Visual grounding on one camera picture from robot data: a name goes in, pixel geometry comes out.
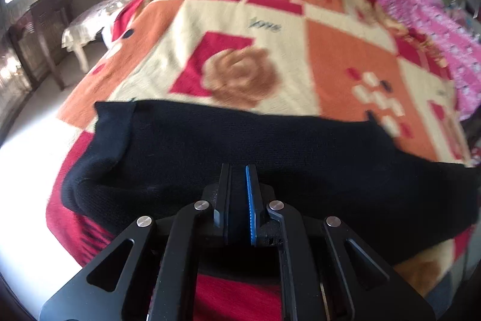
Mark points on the red orange printed blanket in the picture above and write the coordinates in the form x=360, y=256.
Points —
x=263, y=24

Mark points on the black knitted sweater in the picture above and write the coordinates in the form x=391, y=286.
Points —
x=300, y=155

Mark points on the pink penguin print cloth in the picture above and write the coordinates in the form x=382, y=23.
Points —
x=443, y=27

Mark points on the dark wooden desk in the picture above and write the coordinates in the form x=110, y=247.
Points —
x=49, y=9

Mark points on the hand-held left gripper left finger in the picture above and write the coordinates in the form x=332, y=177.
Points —
x=225, y=208

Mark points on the person's leg in jeans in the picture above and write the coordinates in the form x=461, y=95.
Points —
x=445, y=283

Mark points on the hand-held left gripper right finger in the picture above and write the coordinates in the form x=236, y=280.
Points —
x=251, y=208

